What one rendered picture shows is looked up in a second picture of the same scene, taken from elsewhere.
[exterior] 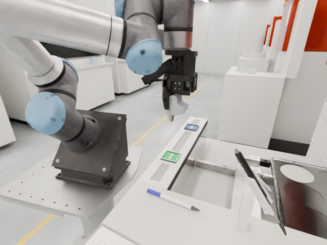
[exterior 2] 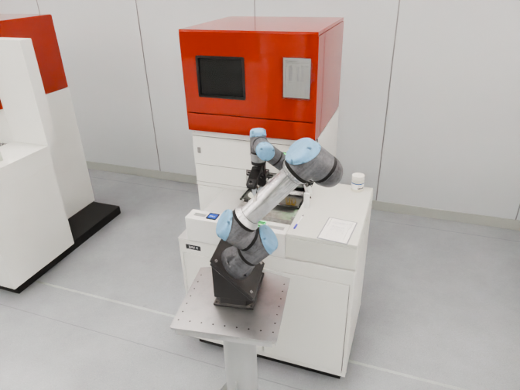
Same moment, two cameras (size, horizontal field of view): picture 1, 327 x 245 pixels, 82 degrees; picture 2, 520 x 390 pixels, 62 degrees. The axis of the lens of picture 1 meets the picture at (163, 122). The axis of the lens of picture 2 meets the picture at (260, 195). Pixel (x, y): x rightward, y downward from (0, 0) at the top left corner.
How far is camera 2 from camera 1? 2.08 m
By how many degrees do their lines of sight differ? 82
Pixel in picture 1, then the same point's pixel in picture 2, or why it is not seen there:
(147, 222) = (313, 227)
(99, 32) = not seen: hidden behind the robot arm
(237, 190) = (270, 216)
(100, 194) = (268, 278)
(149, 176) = (281, 230)
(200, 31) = not seen: outside the picture
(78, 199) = (275, 287)
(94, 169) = (259, 268)
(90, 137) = not seen: hidden behind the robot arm
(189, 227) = (311, 218)
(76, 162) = (253, 278)
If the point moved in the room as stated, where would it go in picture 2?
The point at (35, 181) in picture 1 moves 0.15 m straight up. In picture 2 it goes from (258, 322) to (257, 293)
